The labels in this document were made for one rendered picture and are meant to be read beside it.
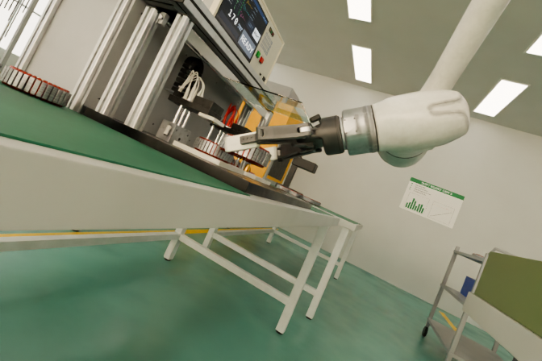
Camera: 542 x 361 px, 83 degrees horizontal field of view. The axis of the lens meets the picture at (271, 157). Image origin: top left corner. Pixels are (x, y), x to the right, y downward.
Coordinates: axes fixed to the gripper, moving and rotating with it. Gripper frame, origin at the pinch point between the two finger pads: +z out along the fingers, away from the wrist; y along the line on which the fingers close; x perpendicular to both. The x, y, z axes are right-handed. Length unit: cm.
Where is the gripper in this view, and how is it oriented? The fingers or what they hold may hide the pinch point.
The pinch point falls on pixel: (246, 150)
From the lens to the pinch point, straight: 64.7
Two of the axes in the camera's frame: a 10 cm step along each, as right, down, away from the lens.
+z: -9.5, 1.5, 2.8
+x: 0.8, 9.7, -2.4
